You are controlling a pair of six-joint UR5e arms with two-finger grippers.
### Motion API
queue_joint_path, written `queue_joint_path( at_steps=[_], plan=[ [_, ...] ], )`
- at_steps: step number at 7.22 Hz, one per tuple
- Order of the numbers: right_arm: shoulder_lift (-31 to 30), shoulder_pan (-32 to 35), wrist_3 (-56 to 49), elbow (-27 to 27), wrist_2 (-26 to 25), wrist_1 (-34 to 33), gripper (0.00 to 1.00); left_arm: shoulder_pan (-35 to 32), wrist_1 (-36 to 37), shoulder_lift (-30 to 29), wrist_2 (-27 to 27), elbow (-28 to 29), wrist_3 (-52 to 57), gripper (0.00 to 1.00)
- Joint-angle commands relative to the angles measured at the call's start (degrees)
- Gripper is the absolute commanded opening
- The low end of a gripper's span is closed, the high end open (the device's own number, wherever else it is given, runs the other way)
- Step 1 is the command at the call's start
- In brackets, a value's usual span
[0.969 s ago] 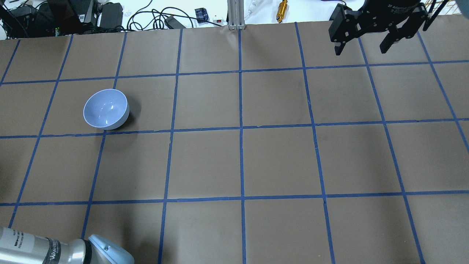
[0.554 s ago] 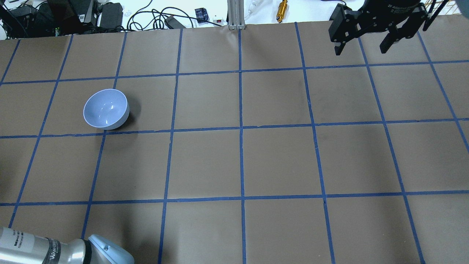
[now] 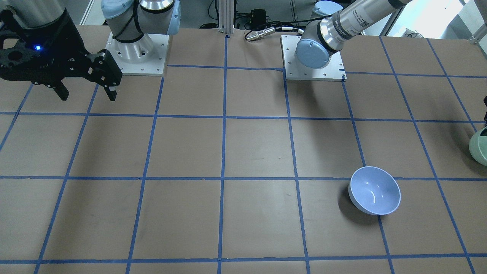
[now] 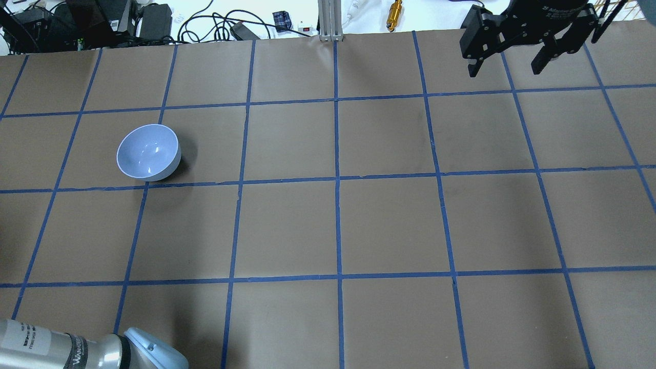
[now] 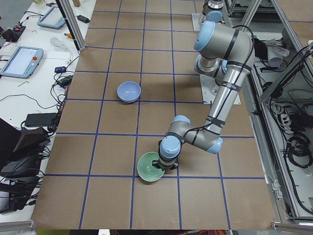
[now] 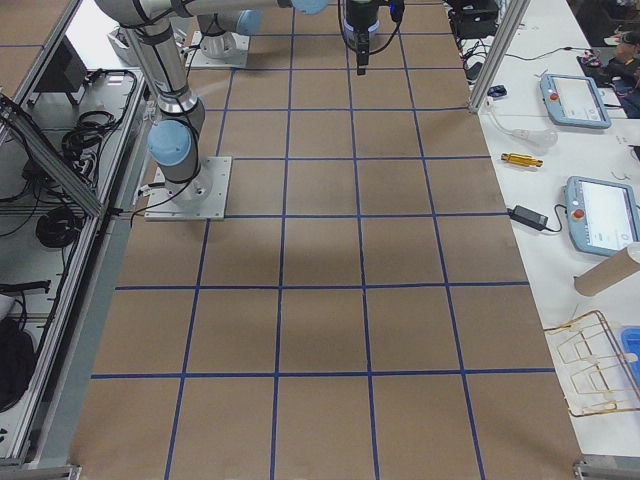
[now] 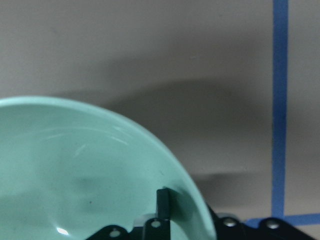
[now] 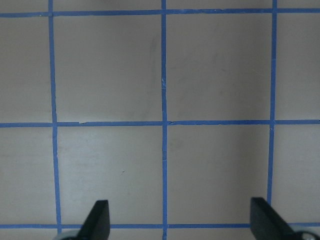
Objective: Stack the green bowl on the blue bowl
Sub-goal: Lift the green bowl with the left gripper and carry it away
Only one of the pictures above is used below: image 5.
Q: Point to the near teach pendant tablet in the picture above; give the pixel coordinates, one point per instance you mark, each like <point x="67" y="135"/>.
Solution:
<point x="23" y="62"/>

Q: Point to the black flat power brick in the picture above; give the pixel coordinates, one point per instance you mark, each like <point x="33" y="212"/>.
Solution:
<point x="40" y="119"/>

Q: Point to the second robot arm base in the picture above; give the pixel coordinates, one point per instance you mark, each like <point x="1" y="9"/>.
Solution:
<point x="212" y="10"/>

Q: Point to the blue bowl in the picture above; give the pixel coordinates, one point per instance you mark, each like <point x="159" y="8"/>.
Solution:
<point x="129" y="91"/>

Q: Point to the far teach pendant tablet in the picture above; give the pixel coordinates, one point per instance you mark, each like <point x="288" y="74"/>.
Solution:
<point x="53" y="18"/>

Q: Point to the teach pendant tablet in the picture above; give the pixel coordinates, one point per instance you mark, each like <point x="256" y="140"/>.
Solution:
<point x="23" y="62"/>
<point x="53" y="18"/>

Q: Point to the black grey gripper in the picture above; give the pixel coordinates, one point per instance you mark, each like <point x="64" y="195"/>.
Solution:
<point x="165" y="168"/>

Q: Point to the green bowl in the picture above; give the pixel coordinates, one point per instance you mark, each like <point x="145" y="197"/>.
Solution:
<point x="146" y="170"/>

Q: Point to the small blue device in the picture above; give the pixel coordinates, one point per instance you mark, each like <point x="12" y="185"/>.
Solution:
<point x="60" y="69"/>

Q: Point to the aluminium frame post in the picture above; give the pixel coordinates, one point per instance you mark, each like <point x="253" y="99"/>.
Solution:
<point x="71" y="22"/>

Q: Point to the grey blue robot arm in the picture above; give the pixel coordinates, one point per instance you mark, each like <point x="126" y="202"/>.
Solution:
<point x="226" y="54"/>

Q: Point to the black power adapter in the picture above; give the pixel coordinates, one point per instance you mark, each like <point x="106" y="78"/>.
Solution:
<point x="83" y="19"/>

